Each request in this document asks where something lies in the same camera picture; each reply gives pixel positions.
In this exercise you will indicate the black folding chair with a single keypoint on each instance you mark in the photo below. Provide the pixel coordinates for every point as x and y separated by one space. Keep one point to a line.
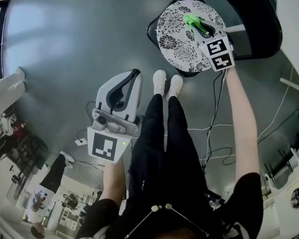
263 21

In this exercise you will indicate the person's white right shoe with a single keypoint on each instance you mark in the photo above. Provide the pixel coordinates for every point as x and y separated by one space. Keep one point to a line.
175 86

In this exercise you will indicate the person's black trousers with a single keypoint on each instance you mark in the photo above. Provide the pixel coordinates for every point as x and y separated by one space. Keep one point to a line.
161 146

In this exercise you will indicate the white shelf unit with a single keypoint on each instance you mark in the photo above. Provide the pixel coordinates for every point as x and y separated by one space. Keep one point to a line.
68 219

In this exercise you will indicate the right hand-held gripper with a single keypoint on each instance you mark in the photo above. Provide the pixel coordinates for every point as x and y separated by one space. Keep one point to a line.
220 52

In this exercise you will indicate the person's white shoe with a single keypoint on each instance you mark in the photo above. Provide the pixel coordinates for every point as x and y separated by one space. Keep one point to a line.
159 81
175 86

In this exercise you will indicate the person's white left shoe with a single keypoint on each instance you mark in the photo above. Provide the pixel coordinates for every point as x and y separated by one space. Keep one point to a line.
159 81

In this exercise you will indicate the person's right forearm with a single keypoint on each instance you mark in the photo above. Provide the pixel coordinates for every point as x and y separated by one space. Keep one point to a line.
243 123

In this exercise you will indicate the white machine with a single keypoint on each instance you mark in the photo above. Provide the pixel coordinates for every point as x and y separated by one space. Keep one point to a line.
288 208

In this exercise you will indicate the floral chair seat cushion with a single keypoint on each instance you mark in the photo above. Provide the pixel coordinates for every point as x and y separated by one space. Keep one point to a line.
174 46

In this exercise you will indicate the white power adapter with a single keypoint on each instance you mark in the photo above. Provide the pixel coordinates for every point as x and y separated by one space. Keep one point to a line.
81 141

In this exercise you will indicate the person's black top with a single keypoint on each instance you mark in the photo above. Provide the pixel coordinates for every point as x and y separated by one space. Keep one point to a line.
246 198

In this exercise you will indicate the green cloth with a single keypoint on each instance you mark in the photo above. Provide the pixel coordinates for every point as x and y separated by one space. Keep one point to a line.
189 20

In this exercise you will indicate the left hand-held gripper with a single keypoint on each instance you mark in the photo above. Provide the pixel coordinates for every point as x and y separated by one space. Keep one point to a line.
127 101

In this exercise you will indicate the person's left forearm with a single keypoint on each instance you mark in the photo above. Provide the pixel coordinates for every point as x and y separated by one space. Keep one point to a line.
114 180

